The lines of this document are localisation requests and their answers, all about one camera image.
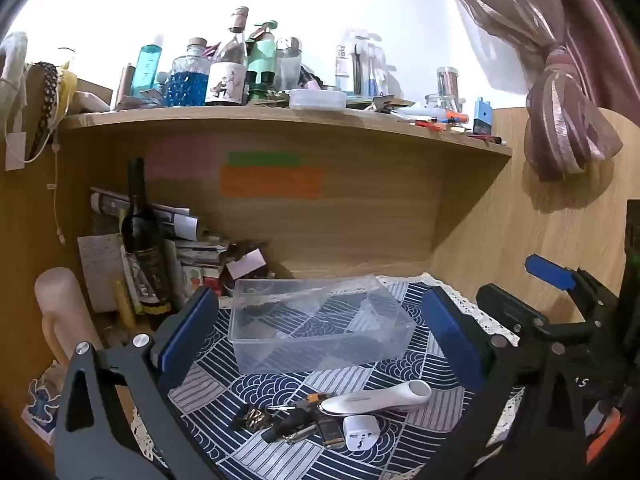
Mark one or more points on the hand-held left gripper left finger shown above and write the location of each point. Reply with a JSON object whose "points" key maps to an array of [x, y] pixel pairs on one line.
{"points": [[187, 327]]}

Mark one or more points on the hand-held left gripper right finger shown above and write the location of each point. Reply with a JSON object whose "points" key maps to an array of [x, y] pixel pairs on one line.
{"points": [[452, 332]]}

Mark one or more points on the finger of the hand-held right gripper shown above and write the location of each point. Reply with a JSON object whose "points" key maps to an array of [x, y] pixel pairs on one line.
{"points": [[510, 307], [547, 269]]}

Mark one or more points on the white handheld massager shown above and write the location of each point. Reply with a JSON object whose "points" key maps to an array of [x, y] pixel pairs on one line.
{"points": [[380, 400]]}

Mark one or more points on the clear plastic storage box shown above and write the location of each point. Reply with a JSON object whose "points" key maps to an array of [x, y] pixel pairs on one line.
{"points": [[320, 355]]}

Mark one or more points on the white plug adapter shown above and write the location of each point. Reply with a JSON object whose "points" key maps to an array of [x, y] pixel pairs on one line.
{"points": [[361, 434]]}

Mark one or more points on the black orange torch lighter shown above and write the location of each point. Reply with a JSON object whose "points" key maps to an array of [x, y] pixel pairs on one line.
{"points": [[310, 401]]}

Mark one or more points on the silver metal lighter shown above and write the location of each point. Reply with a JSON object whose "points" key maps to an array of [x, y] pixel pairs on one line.
{"points": [[332, 434]]}

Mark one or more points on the dark box with white tag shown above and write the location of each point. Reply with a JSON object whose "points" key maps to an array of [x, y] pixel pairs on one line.
{"points": [[247, 262]]}

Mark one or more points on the dark wine bottle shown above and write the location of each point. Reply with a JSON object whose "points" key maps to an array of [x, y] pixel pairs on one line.
{"points": [[142, 240]]}

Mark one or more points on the white handwritten note paper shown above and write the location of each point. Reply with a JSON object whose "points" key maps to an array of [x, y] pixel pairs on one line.
{"points": [[100, 270]]}

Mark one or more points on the blue patterned table mat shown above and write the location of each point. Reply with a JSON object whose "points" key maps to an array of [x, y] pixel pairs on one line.
{"points": [[280, 395]]}

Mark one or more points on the beige plastic roller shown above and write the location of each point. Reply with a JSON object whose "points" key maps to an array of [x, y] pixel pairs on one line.
{"points": [[62, 305]]}

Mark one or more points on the blue cartoon sticker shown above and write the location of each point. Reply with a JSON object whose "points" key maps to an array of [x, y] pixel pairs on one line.
{"points": [[44, 400]]}

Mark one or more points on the small blue box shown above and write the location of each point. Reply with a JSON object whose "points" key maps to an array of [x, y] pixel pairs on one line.
{"points": [[483, 117]]}

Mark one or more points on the orange sticky note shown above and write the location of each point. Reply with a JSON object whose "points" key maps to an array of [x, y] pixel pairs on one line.
{"points": [[272, 182]]}

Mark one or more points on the pink sticky note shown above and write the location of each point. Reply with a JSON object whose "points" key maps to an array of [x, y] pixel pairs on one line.
{"points": [[182, 157]]}

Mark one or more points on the orange marker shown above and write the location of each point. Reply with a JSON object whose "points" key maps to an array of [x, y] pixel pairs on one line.
{"points": [[456, 117]]}

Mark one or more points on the green sticky note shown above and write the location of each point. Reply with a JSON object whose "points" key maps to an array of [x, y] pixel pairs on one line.
{"points": [[265, 159]]}

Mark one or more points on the glass jar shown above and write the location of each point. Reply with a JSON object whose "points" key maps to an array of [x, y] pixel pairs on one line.
{"points": [[448, 85]]}

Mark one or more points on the pink striped curtain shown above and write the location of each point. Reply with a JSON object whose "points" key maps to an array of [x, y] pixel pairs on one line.
{"points": [[565, 60]]}

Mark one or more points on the wooden shelf board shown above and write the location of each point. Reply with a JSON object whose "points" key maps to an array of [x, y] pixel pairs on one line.
{"points": [[280, 122]]}

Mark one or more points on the glass bottle with blue beads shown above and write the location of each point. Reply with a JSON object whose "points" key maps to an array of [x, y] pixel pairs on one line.
{"points": [[189, 85]]}

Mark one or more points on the white paper tag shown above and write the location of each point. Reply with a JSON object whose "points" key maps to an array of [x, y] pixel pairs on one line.
{"points": [[15, 151]]}

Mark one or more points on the clear bottle with cartoon label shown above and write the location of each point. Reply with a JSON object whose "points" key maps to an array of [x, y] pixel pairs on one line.
{"points": [[226, 82]]}

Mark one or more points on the brown tube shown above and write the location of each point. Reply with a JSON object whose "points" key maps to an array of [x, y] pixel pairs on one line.
{"points": [[125, 85]]}

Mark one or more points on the clear round lidded container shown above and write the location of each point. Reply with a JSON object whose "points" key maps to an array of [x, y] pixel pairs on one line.
{"points": [[317, 99]]}

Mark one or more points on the blue liquid bottle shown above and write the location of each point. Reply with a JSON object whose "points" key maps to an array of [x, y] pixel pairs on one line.
{"points": [[146, 67]]}

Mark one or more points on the black lace headband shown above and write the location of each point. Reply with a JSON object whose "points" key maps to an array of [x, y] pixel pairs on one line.
{"points": [[46, 105]]}

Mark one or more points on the toothbrush blister pack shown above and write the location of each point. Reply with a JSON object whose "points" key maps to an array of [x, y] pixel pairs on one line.
{"points": [[362, 67]]}

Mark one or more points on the green pump bottle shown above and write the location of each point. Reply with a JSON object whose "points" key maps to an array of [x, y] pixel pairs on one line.
{"points": [[262, 60]]}

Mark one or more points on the white cloth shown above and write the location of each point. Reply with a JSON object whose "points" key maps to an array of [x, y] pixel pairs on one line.
{"points": [[12, 70]]}

